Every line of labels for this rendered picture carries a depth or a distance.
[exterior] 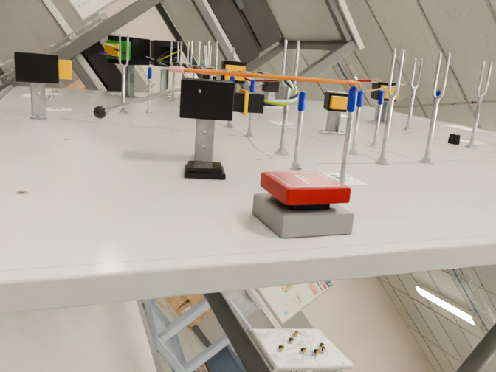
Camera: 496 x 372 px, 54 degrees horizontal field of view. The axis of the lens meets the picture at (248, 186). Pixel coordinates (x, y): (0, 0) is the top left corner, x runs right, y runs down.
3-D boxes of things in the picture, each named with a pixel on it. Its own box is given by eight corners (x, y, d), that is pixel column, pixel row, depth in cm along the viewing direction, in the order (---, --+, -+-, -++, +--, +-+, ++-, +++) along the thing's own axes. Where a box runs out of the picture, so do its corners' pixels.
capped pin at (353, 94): (328, 195, 44) (342, 75, 42) (340, 194, 45) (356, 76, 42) (338, 199, 43) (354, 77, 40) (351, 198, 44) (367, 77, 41)
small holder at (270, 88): (245, 102, 132) (246, 79, 130) (272, 103, 134) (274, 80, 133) (251, 104, 127) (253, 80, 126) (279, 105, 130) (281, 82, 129)
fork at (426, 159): (436, 164, 64) (456, 53, 60) (424, 164, 63) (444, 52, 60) (426, 161, 66) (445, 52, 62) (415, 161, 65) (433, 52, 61)
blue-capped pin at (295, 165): (287, 167, 55) (294, 90, 53) (300, 167, 55) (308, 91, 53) (289, 170, 54) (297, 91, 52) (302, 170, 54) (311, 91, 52)
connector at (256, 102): (217, 108, 54) (218, 89, 54) (259, 110, 55) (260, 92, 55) (221, 111, 52) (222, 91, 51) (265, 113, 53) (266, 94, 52)
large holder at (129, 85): (163, 95, 133) (164, 40, 129) (131, 99, 116) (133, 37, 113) (141, 93, 134) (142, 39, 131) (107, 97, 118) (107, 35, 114)
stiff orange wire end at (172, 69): (159, 71, 42) (159, 64, 41) (358, 86, 42) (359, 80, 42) (157, 71, 40) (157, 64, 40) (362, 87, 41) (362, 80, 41)
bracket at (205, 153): (192, 156, 56) (194, 114, 55) (212, 158, 57) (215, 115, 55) (192, 165, 52) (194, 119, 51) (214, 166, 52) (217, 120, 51)
